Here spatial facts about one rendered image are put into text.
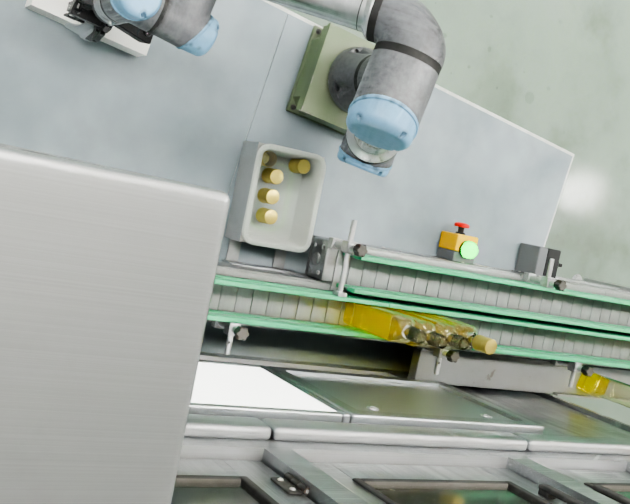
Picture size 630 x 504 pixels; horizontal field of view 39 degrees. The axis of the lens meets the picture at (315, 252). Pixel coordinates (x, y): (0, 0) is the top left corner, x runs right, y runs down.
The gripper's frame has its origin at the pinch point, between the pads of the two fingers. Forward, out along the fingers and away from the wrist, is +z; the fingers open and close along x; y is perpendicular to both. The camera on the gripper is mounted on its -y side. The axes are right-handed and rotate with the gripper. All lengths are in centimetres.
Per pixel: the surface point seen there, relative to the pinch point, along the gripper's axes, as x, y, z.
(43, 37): 6.8, 6.8, 4.0
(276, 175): 16, -48, -2
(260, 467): 63, -28, -68
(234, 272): 39, -43, -9
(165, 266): 36, 23, -134
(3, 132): 27.1, 7.9, 4.1
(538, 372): 39, -138, -9
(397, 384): 51, -83, -23
